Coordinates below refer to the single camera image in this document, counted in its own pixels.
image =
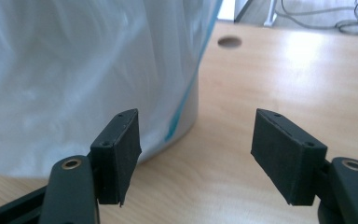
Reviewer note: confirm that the white plastic trash bag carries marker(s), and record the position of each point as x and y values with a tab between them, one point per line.
74	77

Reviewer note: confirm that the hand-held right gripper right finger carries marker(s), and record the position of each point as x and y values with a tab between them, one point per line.
287	155

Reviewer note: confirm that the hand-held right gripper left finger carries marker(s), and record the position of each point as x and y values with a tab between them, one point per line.
115	161

